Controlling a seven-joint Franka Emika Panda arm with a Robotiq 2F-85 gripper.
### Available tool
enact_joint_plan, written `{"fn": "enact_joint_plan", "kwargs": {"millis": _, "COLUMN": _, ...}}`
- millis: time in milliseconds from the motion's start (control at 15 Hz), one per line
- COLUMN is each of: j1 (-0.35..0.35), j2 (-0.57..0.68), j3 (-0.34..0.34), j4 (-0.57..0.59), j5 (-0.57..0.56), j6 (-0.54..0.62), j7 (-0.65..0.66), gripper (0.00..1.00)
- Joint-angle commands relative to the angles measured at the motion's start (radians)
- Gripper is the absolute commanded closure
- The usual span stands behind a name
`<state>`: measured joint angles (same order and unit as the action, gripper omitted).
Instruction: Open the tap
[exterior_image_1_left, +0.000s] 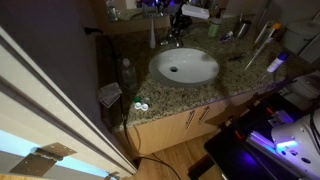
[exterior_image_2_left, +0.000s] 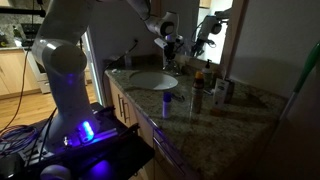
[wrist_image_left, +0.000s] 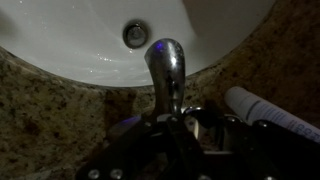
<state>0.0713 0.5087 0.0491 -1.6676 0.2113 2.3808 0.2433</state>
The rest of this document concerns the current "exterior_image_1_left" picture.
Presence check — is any metal cabinet door handle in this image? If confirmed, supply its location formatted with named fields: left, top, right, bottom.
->
left=185, top=110, right=196, bottom=130
left=198, top=105, right=211, bottom=126

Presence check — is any small white bottle purple cap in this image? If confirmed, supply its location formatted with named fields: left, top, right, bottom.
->
left=266, top=51, right=290, bottom=74

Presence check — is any white door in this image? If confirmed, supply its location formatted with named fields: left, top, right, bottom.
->
left=0, top=25, right=138, bottom=180

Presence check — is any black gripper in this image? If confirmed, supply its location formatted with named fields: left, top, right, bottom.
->
left=170, top=2, right=194, bottom=38

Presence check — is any small toothpaste tube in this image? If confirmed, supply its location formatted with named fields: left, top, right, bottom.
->
left=219, top=30, right=235, bottom=44

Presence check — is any black hair clip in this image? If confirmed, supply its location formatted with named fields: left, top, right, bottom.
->
left=227, top=54, right=246, bottom=63

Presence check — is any black power cable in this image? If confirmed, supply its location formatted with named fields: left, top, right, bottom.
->
left=83, top=27, right=183, bottom=180

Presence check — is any wooden vanity cabinet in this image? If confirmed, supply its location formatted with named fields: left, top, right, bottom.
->
left=124, top=87, right=271, bottom=157

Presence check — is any clear plastic water bottle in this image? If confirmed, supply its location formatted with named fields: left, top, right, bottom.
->
left=121, top=57, right=138, bottom=92

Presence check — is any wall mirror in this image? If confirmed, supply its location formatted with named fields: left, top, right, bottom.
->
left=105, top=0, right=231, bottom=22

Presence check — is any metal cup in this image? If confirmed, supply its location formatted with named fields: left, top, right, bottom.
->
left=234, top=19, right=253, bottom=40

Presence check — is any chrome faucet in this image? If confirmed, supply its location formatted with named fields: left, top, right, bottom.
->
left=159, top=29, right=184, bottom=48

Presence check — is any white contact lens case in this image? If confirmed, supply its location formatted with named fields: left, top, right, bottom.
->
left=133, top=101, right=150, bottom=112

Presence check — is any white toilet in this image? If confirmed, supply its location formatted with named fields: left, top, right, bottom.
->
left=282, top=13, right=320, bottom=112

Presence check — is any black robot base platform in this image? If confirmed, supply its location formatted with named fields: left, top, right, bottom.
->
left=188, top=91, right=320, bottom=180

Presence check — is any white cream tube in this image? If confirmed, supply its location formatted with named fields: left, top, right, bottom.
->
left=149, top=19, right=157, bottom=50

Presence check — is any brass door hinge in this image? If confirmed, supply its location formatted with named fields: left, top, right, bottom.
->
left=9, top=142, right=78, bottom=178

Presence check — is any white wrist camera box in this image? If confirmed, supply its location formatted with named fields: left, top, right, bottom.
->
left=181, top=3, right=211, bottom=20

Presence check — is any white oval sink basin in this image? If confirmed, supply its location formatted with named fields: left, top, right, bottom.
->
left=148, top=47, right=221, bottom=88

